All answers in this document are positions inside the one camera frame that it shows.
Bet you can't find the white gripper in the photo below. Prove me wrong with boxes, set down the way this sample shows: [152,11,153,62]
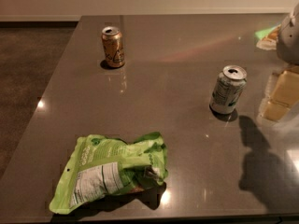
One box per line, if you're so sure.
[261,4,299,121]

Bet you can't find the green rice chip bag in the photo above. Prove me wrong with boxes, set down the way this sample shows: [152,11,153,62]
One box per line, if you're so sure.
[50,133,168,215]

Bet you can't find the white green soda can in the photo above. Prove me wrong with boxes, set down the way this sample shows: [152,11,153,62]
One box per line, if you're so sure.
[209,65,247,115]

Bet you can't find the orange soda can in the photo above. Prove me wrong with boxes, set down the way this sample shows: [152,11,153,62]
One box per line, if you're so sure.
[102,26,125,68]

